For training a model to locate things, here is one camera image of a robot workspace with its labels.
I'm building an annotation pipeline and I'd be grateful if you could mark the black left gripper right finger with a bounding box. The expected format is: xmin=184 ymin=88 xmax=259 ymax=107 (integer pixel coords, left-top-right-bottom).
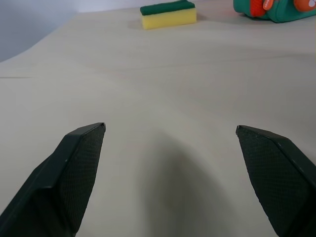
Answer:
xmin=236 ymin=125 xmax=316 ymax=237

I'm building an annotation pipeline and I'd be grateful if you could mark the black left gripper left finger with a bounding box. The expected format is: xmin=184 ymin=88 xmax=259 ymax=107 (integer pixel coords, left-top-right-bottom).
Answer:
xmin=0 ymin=122 xmax=107 ymax=237

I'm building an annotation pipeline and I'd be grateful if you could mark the teal orange toy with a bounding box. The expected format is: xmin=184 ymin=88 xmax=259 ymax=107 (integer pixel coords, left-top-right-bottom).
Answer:
xmin=233 ymin=0 xmax=316 ymax=24

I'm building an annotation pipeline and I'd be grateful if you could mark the yellow sponge with green top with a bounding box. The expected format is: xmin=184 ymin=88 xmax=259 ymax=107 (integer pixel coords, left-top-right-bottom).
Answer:
xmin=140 ymin=0 xmax=198 ymax=31

